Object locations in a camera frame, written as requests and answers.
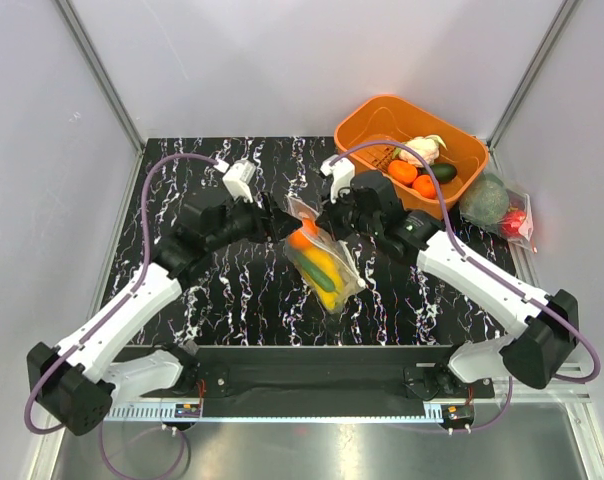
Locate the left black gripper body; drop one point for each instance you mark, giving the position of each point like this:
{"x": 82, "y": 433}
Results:
{"x": 254, "y": 226}

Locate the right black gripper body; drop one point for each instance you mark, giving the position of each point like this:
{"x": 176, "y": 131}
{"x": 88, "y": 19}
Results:
{"x": 345, "y": 218}

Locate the yellow fake bananas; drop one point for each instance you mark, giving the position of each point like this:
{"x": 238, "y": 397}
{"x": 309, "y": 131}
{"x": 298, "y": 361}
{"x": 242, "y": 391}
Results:
{"x": 333, "y": 302}

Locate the clear polka dot zip bag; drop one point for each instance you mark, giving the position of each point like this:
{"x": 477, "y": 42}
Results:
{"x": 338, "y": 249}

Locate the green fake cucumber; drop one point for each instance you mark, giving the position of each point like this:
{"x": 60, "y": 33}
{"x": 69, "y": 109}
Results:
{"x": 316, "y": 274}

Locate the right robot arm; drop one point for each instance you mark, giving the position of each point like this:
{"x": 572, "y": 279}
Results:
{"x": 541, "y": 328}

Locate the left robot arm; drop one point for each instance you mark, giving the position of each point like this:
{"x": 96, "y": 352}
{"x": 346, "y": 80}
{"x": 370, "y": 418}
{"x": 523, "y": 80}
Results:
{"x": 79, "y": 380}

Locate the dark green fake avocado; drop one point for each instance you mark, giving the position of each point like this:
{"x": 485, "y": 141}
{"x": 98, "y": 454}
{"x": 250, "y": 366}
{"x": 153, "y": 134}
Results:
{"x": 444, "y": 173}

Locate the white fake cauliflower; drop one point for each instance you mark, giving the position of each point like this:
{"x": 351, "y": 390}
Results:
{"x": 428, "y": 147}

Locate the green fake melon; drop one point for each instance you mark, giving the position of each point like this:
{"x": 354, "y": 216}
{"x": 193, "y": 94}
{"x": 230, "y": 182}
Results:
{"x": 485, "y": 202}

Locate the red fake apple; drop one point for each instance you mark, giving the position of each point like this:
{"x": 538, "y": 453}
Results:
{"x": 513, "y": 224}

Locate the orange plastic basket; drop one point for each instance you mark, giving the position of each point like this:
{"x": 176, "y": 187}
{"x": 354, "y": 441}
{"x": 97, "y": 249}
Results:
{"x": 369, "y": 136}

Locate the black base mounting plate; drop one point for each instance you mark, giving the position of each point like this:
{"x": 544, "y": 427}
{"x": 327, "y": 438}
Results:
{"x": 386, "y": 377}

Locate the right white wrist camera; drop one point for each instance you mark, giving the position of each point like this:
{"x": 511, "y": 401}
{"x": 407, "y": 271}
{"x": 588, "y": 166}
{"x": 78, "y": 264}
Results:
{"x": 340, "y": 171}

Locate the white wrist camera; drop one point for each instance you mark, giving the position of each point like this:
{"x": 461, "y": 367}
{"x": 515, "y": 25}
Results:
{"x": 236, "y": 179}
{"x": 340, "y": 171}

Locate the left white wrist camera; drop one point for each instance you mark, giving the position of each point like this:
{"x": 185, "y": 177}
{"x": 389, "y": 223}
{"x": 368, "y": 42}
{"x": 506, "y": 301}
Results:
{"x": 236, "y": 179}

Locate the slotted cable duct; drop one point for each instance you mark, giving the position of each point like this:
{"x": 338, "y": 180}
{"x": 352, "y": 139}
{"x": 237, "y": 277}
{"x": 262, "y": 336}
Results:
{"x": 210, "y": 411}

